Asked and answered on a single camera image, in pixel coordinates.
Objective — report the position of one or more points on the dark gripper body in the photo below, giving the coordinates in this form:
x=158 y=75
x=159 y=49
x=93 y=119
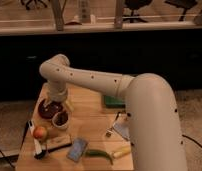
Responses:
x=54 y=104

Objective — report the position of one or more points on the dark red grapes bunch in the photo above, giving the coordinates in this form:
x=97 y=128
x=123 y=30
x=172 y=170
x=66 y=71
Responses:
x=61 y=119

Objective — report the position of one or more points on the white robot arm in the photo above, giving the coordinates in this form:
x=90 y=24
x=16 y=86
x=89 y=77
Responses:
x=153 y=119

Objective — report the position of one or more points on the white paper cup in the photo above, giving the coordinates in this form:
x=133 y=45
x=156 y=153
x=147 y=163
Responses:
x=64 y=126

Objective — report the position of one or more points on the dark round plate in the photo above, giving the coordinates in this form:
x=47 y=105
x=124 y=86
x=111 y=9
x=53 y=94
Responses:
x=45 y=112

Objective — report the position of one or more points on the red orange apple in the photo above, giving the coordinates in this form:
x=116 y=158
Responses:
x=40 y=133

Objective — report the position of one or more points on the black stick utensil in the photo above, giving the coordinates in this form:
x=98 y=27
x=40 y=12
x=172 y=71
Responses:
x=54 y=147

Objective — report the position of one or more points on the blue sponge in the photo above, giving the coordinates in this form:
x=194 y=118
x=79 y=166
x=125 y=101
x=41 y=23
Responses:
x=78 y=147

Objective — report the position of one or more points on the green rectangular object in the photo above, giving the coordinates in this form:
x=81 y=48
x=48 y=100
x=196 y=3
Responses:
x=111 y=102

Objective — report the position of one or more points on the green chili pepper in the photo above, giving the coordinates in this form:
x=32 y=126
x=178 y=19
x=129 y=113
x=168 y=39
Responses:
x=98 y=153

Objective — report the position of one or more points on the grey folded cloth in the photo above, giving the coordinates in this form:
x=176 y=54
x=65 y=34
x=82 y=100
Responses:
x=122 y=130

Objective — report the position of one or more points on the black office chair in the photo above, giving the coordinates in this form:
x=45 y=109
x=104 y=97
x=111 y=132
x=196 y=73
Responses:
x=133 y=6

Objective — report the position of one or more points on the white black handled brush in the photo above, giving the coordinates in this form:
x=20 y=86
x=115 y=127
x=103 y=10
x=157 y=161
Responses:
x=39 y=151

